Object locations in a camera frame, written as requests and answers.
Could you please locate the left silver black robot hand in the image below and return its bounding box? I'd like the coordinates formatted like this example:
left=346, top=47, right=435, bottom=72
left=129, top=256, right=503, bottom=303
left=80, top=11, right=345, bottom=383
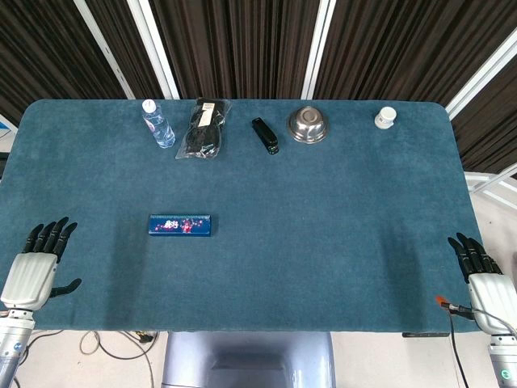
left=0, top=217, right=82, bottom=311

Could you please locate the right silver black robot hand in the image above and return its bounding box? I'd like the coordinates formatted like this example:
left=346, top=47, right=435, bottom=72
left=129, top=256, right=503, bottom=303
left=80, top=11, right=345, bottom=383
left=447, top=232, right=517, bottom=335

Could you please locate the blue printed glasses case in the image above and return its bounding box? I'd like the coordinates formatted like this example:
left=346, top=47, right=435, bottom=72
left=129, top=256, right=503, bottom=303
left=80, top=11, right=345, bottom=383
left=148, top=213, right=213, bottom=238

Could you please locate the clear plastic water bottle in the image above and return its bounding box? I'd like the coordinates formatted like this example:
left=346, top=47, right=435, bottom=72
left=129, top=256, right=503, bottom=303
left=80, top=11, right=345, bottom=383
left=141, top=99, right=177, bottom=150

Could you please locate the small white jar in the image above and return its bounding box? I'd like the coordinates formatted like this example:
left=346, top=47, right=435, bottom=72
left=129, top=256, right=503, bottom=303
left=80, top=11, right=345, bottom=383
left=373, top=106, right=397, bottom=130

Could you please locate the teal blue table cloth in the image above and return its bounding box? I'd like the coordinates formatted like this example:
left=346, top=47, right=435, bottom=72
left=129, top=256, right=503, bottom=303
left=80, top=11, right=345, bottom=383
left=0, top=99, right=484, bottom=333

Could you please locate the plastic bag with black contents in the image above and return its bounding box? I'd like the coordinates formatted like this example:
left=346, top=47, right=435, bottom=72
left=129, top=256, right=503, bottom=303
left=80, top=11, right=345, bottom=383
left=174, top=97, right=233, bottom=160

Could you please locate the blue-grey robot torso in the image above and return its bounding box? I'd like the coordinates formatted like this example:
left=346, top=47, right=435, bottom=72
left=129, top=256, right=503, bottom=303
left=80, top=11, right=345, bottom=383
left=161, top=331, right=337, bottom=388

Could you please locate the upturned stainless steel bowl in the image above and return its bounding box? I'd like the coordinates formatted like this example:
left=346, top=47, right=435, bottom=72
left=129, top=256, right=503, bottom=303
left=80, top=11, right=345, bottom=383
left=286, top=105, right=330, bottom=145

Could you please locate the black stapler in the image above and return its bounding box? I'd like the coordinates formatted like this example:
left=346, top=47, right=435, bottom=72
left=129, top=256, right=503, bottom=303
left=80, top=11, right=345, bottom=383
left=251, top=117, right=280, bottom=155

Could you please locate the dark brown pleated curtain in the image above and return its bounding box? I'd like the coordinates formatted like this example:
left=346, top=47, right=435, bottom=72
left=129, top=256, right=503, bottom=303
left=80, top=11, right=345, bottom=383
left=0, top=0, right=517, bottom=179

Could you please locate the black cable with orange plug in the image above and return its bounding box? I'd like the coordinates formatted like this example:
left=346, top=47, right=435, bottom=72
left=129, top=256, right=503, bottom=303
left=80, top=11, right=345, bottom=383
left=434, top=296, right=476, bottom=388

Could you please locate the white metal floor frame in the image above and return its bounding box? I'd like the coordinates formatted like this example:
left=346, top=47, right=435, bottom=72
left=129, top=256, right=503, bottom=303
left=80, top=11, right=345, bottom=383
left=464, top=165, right=517, bottom=211

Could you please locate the white metal frame post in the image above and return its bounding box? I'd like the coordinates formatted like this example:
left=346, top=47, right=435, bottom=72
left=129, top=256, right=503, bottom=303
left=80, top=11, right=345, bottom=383
left=74, top=0, right=137, bottom=100
left=300, top=0, right=338, bottom=100
left=126, top=0, right=181, bottom=100
left=444, top=27, right=517, bottom=120

